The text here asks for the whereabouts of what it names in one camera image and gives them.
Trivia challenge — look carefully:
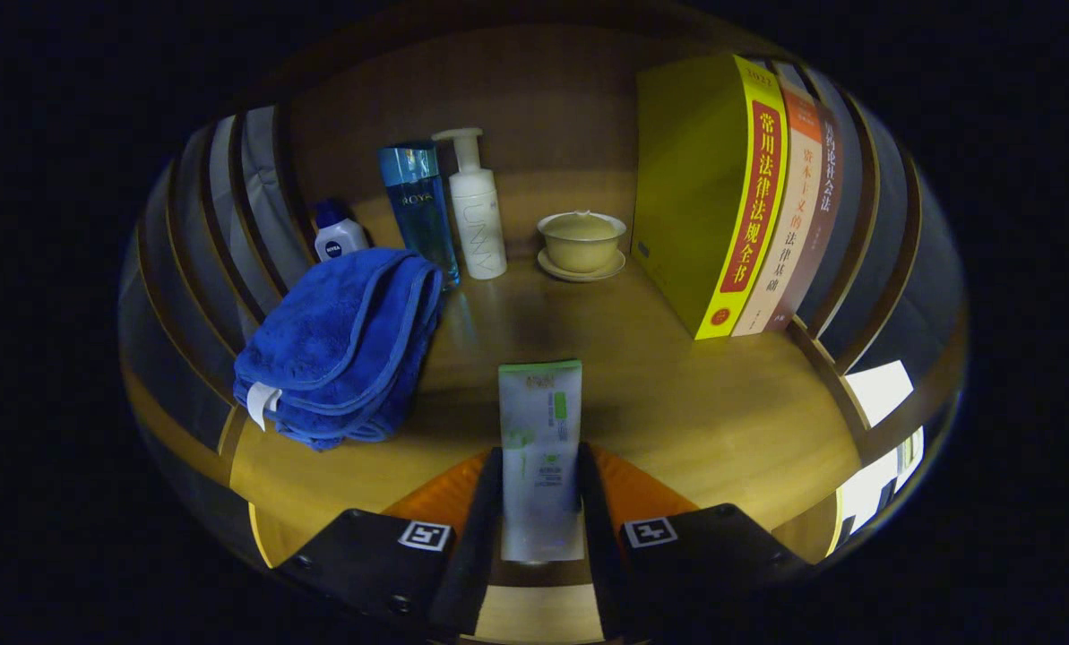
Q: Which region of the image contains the white green tube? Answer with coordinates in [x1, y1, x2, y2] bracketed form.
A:
[497, 360, 587, 563]

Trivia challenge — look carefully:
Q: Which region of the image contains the orange white book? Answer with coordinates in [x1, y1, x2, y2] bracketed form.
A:
[731, 81, 823, 338]

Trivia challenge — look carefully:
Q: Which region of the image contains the beige lidded tea bowl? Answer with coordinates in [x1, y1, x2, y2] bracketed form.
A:
[536, 211, 628, 283]

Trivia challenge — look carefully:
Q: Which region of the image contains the blue folded towel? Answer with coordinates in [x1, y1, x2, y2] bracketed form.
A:
[233, 247, 445, 452]

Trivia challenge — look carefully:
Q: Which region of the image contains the brown book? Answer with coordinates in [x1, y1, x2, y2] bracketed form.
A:
[763, 103, 844, 333]

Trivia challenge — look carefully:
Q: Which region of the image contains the white pump bottle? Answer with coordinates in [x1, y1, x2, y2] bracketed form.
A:
[432, 127, 508, 280]

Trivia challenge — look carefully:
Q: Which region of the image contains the yellow book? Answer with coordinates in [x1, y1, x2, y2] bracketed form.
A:
[631, 54, 790, 340]

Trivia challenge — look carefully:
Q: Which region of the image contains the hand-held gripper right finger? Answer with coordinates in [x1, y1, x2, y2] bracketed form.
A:
[577, 442, 813, 641]

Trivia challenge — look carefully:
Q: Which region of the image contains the wooden cabinet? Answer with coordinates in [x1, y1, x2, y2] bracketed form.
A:
[120, 9, 970, 574]

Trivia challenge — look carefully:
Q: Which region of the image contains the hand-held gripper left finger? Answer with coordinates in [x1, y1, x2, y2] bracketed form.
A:
[274, 446, 505, 641]

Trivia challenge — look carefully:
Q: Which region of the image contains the blue translucent bottle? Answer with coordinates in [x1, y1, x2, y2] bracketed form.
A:
[377, 142, 461, 289]

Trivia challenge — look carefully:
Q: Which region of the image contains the small blue white lotion bottle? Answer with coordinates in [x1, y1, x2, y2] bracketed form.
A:
[312, 199, 372, 262]

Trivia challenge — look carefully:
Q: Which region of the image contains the wooden countertop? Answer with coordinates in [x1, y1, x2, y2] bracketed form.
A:
[229, 242, 865, 588]

